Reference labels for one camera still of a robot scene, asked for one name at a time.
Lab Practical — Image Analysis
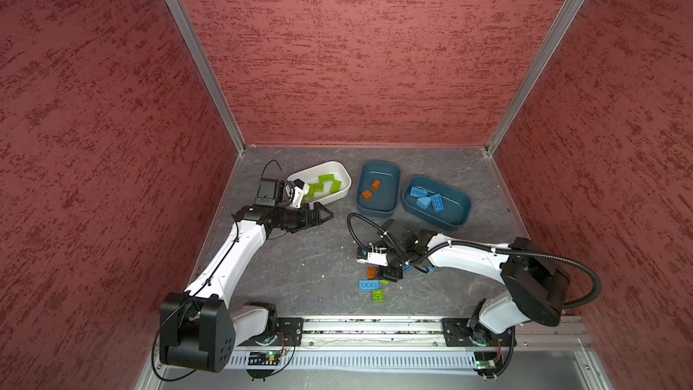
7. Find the blue wedge lego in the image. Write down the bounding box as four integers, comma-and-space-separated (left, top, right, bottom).
416, 197, 432, 209

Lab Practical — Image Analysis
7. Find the blue lego bottom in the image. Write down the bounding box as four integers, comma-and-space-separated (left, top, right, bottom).
358, 280, 380, 292

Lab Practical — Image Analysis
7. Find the small green lego bottom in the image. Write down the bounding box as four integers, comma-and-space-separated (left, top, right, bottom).
372, 290, 384, 303

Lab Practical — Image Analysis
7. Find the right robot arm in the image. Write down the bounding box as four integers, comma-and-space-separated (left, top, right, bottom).
357, 220, 570, 344

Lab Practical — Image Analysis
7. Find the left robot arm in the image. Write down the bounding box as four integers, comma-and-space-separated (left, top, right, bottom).
152, 178, 334, 372

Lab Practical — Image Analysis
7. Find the white container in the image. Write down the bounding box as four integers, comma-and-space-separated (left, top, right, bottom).
288, 161, 352, 206

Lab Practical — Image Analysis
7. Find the middle teal container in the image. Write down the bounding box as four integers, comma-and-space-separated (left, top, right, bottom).
357, 161, 402, 218

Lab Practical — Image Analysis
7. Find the teal container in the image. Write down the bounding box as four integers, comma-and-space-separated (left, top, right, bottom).
402, 176, 472, 231
357, 161, 402, 218

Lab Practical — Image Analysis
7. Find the right teal container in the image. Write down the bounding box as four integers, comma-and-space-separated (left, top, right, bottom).
402, 176, 472, 231

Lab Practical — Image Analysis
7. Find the right circuit board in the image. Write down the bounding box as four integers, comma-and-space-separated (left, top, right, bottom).
473, 351, 503, 375

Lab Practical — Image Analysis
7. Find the circuit board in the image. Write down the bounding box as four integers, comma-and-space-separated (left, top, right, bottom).
247, 351, 283, 368
473, 351, 503, 375

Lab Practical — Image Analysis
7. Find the left circuit board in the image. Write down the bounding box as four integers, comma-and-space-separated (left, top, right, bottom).
247, 351, 283, 368

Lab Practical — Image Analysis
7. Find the right black cable conduit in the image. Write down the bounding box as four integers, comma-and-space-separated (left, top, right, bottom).
345, 212, 603, 311

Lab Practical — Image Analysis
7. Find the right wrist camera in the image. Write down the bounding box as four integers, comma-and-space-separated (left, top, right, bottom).
357, 247, 388, 267

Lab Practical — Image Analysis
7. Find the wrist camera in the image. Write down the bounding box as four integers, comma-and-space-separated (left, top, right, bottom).
289, 179, 310, 209
357, 247, 388, 267

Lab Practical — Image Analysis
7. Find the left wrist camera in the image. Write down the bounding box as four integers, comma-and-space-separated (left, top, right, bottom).
289, 179, 310, 209

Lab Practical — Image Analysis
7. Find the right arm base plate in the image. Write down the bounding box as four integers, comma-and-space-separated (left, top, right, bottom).
441, 318, 516, 348

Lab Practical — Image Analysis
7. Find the aluminium rail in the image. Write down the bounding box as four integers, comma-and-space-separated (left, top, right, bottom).
153, 313, 594, 352

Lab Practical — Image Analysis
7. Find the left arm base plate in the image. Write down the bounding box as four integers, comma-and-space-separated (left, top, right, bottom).
251, 318, 305, 348

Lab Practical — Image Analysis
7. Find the left frame post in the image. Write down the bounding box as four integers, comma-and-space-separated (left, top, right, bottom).
164, 0, 247, 155

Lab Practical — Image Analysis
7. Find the frame post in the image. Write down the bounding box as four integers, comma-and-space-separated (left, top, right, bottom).
485, 0, 586, 158
164, 0, 247, 155

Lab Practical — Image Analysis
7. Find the right frame post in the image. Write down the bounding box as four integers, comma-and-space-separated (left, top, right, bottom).
485, 0, 586, 158

